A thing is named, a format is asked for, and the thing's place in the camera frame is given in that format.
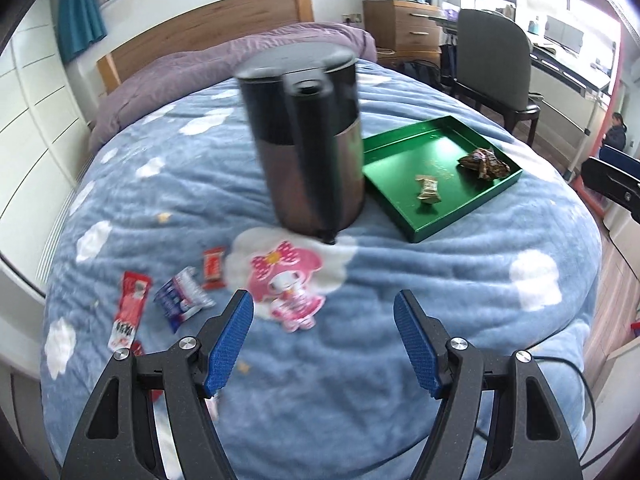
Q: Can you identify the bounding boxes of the grey office chair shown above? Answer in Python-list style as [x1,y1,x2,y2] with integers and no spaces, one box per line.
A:
[440,7,543,146]

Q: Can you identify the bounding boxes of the gold wrapped candy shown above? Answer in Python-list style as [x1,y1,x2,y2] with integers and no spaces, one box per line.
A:
[415,174,442,207]

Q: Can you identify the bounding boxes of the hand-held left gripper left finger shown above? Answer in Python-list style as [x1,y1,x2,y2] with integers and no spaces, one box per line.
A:
[60,289,256,480]

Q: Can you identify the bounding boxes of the blue and white snack packet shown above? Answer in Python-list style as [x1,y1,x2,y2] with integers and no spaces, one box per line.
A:
[152,266,217,335]

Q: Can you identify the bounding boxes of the purple pillow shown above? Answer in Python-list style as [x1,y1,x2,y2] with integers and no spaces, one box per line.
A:
[89,22,378,153]

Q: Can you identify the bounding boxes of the white desk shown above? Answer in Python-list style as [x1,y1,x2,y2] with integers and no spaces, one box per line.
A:
[525,35,621,106]

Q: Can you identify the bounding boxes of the black chair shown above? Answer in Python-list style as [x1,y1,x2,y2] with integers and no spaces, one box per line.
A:
[582,156,640,226]

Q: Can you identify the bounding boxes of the black and brown electric kettle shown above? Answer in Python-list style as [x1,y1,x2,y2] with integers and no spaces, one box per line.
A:
[235,42,366,247]

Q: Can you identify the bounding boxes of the wooden headboard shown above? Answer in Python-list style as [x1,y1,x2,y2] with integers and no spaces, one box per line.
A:
[96,0,315,95]

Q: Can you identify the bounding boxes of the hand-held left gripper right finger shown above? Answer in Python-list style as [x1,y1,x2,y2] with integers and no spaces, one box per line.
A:
[393,289,583,480]

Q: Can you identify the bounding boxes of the blue cloud printed blanket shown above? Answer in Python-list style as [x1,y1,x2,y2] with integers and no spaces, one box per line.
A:
[40,57,603,480]

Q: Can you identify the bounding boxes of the teal curtain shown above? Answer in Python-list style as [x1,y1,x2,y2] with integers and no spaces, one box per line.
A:
[57,0,108,65]

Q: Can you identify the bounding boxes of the wooden drawer cabinet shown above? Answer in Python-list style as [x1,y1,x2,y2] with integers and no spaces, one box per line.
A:
[362,0,443,53]

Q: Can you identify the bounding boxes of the computer monitor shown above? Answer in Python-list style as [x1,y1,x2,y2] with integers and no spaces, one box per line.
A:
[544,15,585,53]

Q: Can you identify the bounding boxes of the green rectangular tray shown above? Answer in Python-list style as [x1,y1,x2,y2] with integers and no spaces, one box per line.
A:
[361,115,525,244]

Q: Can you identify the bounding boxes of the black cable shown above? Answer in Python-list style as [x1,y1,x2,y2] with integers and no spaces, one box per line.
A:
[537,356,597,472]

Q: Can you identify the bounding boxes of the brown wrapped snack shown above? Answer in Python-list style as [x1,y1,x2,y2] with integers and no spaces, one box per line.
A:
[457,147,512,180]

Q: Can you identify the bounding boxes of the small red snack packet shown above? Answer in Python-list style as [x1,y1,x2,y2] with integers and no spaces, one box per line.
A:
[201,246,227,291]

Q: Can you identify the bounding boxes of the long red snack packet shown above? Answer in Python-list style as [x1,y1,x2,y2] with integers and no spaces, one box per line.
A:
[107,271,152,352]

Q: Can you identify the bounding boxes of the white wardrobe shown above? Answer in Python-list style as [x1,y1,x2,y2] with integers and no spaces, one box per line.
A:
[0,10,91,301]

